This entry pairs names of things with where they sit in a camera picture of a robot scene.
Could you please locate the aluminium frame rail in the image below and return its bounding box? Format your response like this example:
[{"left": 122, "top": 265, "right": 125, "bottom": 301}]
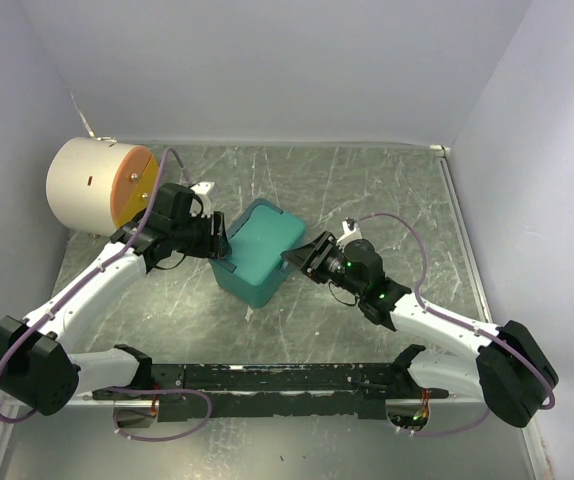
[{"left": 430, "top": 145, "right": 555, "bottom": 479}]

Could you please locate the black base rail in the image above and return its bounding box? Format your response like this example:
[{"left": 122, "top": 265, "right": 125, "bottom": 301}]
[{"left": 91, "top": 362, "right": 451, "bottom": 424}]

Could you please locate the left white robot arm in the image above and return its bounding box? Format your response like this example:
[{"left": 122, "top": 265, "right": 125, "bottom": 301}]
[{"left": 0, "top": 182, "right": 231, "bottom": 421}]

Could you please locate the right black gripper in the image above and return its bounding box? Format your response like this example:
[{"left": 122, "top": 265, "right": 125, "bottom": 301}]
[{"left": 281, "top": 230, "right": 364, "bottom": 298}]

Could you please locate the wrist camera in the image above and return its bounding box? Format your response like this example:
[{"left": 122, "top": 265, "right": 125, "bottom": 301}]
[
  {"left": 190, "top": 181, "right": 217, "bottom": 217},
  {"left": 338, "top": 218, "right": 362, "bottom": 245}
]

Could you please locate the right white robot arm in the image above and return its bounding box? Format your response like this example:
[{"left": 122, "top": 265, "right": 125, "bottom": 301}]
[{"left": 281, "top": 232, "right": 558, "bottom": 428}]

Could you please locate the teal medicine kit box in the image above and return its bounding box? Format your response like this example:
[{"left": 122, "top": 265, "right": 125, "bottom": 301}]
[{"left": 210, "top": 198, "right": 306, "bottom": 309}]

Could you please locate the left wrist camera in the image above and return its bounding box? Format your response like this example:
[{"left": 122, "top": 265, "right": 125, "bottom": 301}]
[{"left": 190, "top": 181, "right": 217, "bottom": 217}]

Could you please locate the white cylinder drum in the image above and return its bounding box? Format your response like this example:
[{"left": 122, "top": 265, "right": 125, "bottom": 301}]
[{"left": 46, "top": 137, "right": 159, "bottom": 236}]

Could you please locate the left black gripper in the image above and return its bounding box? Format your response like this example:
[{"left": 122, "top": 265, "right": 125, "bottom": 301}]
[{"left": 172, "top": 209, "right": 234, "bottom": 260}]

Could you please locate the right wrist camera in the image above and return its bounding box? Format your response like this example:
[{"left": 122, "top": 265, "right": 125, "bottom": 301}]
[{"left": 338, "top": 218, "right": 362, "bottom": 245}]

